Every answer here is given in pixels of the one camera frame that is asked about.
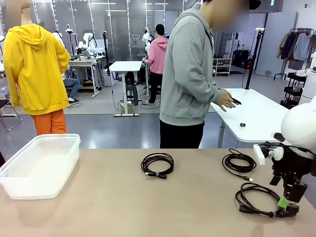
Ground grey step stool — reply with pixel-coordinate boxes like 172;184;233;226
125;85;139;106

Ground wooden shoe rack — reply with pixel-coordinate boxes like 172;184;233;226
212;58;233;77

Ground person in grey hoodie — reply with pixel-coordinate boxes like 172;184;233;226
159;0;250;149

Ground light blue shirt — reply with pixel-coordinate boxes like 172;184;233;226
293;33;312;62

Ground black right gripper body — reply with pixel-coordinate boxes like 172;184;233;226
271;146;313;185

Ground white height-adjustable desk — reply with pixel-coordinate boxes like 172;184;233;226
108;61;143;117

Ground clear plastic storage container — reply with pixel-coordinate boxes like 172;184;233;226
0;133;81;200

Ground thick black power cable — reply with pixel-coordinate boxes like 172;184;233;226
235;182;300;219

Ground orange trousers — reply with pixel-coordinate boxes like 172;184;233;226
31;108;68;136

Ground black cable grey tie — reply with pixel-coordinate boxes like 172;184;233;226
140;152;175;179

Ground black pole stand white top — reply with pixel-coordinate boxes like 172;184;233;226
245;28;265;90

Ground person's right hand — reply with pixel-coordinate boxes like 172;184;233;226
214;88;237;112

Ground black clothes rack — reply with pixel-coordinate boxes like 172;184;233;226
273;28;316;81

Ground grey frame workbench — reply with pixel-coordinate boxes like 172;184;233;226
68;58;103;98

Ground black luggage pile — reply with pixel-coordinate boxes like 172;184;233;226
233;49;252;69

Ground seated person in jeans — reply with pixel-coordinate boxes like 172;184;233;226
63;76;81;103

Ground person's right forearm grey sleeve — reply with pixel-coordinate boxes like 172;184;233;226
186;80;223;108

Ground navy jacket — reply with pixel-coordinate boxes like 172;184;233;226
281;32;300;60

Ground brown coat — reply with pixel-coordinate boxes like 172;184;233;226
276;32;292;60

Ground person in pink hoodie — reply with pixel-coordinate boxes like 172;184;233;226
145;24;169;104

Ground black tripod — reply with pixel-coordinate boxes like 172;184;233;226
102;31;111;75

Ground white cylindrical appliance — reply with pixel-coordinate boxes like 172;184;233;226
299;51;316;106

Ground black metal chair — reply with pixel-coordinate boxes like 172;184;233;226
0;98;23;132

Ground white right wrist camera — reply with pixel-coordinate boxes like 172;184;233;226
253;142;284;165

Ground black stand with white head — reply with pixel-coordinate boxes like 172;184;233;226
65;24;78;56

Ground white rounded table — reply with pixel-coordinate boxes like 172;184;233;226
209;88;290;149

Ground thin black USB cable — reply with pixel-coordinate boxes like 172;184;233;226
221;148;257;183

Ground black utility cart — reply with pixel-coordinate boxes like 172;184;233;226
280;72;308;111

